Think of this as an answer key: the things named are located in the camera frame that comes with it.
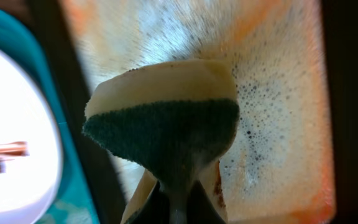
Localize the teal plastic tray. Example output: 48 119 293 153
0 10 99 223

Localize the white plate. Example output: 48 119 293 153
0 50 63 223

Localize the green yellow sponge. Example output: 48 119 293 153
81 58 241 224

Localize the black tray with orange liner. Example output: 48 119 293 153
27 0 358 223

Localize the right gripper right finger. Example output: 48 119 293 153
186 180 226 224

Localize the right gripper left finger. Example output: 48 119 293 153
124 181 170 224

